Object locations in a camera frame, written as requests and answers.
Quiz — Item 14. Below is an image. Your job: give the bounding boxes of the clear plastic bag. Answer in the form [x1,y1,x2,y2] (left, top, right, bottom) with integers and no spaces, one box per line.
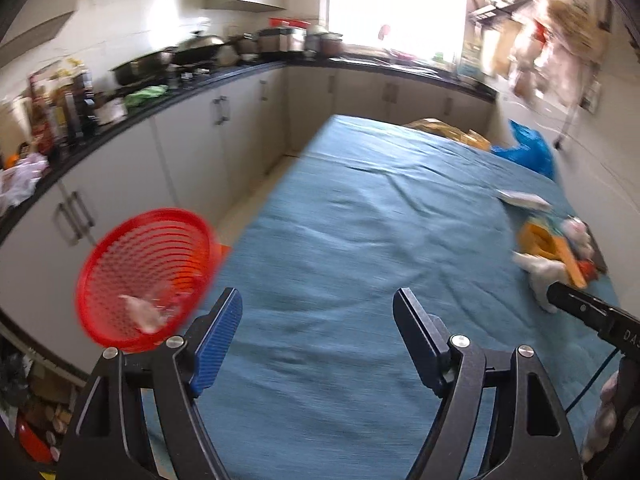
[118,282,191,335]

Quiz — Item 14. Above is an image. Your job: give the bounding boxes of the hanging plastic bags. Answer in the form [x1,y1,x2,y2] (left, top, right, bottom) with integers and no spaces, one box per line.
[508,0,613,107]

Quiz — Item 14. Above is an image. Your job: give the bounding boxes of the kitchen base cabinets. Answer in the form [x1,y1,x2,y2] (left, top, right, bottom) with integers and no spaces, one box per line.
[1,58,497,382]

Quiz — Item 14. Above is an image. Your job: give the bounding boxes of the green white tissue pack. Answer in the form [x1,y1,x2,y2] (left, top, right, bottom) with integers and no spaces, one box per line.
[527,214,563,235]

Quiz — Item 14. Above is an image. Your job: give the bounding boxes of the black power cable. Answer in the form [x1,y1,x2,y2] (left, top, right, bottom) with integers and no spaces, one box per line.
[553,86,584,151]

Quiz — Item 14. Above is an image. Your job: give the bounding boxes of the sauce bottles group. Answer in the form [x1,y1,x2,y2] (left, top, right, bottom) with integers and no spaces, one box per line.
[28,58,99,165]

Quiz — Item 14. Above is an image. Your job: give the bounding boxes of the yellow plastic bag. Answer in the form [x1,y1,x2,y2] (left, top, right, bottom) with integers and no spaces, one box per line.
[406,118,491,152]

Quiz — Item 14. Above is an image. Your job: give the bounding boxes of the blue plastic bag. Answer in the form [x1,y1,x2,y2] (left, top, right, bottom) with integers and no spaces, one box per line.
[490,119,555,180]

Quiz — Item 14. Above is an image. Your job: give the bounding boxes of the white tissue wad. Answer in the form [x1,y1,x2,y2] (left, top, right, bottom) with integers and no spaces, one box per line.
[512,252,570,314]

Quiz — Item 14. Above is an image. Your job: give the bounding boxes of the small white box on counter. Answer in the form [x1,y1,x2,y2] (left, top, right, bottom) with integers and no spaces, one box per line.
[96,98,128,126]

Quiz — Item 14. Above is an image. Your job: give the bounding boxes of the red plastic mesh basket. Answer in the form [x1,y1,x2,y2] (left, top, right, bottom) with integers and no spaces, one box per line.
[75,208,222,351]

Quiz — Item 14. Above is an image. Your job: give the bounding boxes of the green cloth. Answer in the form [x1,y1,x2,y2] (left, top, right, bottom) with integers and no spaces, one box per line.
[124,84,168,108]

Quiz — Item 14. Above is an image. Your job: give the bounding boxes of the dark frying pan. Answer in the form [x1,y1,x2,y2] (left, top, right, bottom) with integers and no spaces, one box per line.
[111,49,174,86]

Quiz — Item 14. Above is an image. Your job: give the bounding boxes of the pink white wrapper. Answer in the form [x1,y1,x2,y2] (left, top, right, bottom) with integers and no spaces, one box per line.
[561,217,594,260]

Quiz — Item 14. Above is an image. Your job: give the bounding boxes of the blue table cloth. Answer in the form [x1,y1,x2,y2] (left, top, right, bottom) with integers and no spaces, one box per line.
[198,116,611,479]

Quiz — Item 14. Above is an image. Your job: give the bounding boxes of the red torn wrapper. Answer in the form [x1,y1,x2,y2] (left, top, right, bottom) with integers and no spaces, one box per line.
[577,260,599,283]

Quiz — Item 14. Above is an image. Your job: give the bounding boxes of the silver rice cooker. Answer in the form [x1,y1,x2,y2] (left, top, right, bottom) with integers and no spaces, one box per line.
[257,18,309,56]

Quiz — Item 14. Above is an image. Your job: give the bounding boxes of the white plastic bags on counter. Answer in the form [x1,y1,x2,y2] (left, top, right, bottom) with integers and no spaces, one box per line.
[0,153,49,217]

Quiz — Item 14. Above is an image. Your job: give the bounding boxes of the black wok with handle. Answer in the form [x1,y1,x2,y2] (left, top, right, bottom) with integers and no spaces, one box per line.
[171,30,224,65]

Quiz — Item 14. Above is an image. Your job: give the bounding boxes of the orange plastic container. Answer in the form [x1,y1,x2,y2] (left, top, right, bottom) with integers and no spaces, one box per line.
[518,221,560,260]

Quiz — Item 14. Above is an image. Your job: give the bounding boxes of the white carton box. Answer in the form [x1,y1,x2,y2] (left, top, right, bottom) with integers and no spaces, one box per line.
[497,190,552,212]

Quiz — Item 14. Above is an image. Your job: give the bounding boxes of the right gloved hand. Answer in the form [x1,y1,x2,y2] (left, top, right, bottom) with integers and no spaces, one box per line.
[580,372,618,464]

